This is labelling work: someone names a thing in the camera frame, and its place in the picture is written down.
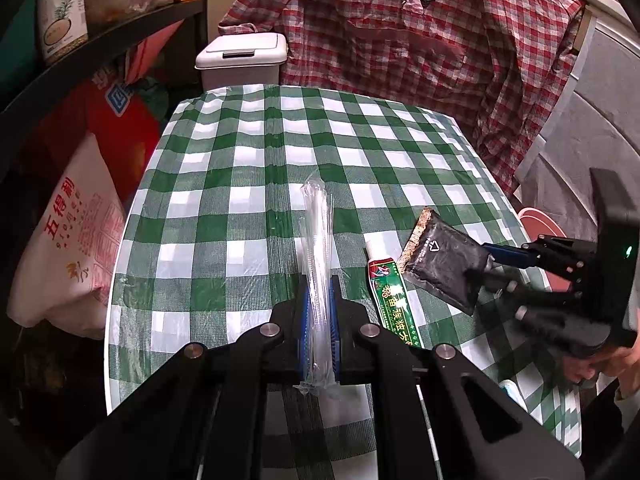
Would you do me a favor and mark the person's right hand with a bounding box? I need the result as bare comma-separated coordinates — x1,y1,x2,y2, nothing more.
562,332,640,387

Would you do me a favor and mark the green plastic bag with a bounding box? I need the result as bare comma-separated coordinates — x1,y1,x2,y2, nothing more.
135,76,173,123

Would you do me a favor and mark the toothpaste tube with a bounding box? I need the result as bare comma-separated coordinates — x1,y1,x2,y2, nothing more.
365,240,426,351

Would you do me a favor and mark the teal plastic container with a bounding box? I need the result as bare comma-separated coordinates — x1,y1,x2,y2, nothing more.
0,0,46,101

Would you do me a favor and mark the black foil packet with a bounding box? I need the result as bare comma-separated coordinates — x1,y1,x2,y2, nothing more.
397,207,493,317

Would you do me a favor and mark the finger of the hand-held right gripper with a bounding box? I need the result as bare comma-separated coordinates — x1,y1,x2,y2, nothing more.
481,234,588,281
477,267,583,311

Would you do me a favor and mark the white trash bin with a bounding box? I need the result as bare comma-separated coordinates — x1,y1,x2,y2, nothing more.
195,32,290,92

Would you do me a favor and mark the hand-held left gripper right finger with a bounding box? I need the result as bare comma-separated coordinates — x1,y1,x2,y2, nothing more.
327,275,586,480

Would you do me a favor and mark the white flour sack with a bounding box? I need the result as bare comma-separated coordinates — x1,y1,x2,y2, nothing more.
7,130,128,341

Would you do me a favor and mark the clear plastic wrapper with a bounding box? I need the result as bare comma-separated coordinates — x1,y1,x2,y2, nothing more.
299,170,341,403

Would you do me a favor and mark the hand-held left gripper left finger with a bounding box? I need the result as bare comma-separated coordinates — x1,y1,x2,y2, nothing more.
55,287,313,480

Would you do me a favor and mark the coconut print package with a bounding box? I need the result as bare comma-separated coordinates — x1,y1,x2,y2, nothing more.
37,0,90,66

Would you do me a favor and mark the green checked tablecloth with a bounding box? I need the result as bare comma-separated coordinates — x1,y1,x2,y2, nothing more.
104,84,583,480

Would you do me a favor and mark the red sack with blue label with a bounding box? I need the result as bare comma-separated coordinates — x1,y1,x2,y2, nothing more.
40,67,163,201

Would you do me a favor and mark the red plaid shirt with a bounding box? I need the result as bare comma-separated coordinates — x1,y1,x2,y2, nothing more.
218,0,586,201

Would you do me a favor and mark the black shelf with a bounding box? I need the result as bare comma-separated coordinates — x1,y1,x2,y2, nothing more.
0,0,211,131

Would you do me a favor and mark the pink-red bag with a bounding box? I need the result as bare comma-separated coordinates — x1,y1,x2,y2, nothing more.
122,20,186,86

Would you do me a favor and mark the grey fabric panel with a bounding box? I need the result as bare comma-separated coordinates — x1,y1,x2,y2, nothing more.
515,10,640,241

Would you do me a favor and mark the pink plastic basin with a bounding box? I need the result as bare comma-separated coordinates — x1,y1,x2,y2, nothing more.
517,207,571,291

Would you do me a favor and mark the person's right forearm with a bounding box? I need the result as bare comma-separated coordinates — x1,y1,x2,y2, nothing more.
612,380,640,436

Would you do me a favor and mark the blue face mask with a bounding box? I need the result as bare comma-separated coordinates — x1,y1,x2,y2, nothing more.
500,379,531,413

